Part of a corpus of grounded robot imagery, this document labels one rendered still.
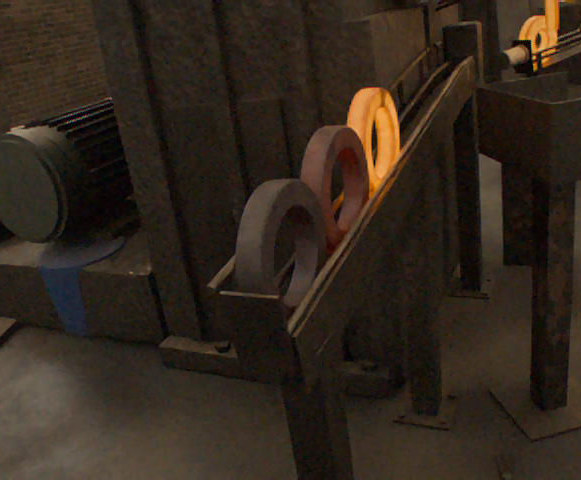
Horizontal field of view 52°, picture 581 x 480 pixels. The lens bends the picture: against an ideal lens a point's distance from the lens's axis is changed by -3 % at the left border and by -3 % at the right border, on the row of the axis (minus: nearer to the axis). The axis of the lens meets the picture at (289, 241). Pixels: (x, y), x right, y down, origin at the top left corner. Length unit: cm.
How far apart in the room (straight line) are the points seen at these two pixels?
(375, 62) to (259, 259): 71
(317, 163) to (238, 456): 82
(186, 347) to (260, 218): 111
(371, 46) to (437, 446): 85
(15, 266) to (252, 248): 163
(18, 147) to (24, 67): 648
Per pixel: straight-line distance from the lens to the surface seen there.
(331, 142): 82
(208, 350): 170
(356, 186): 93
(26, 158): 203
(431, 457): 136
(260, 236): 65
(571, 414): 148
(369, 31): 126
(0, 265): 228
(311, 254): 78
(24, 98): 844
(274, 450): 142
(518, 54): 206
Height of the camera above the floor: 92
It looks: 22 degrees down
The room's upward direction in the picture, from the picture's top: 9 degrees counter-clockwise
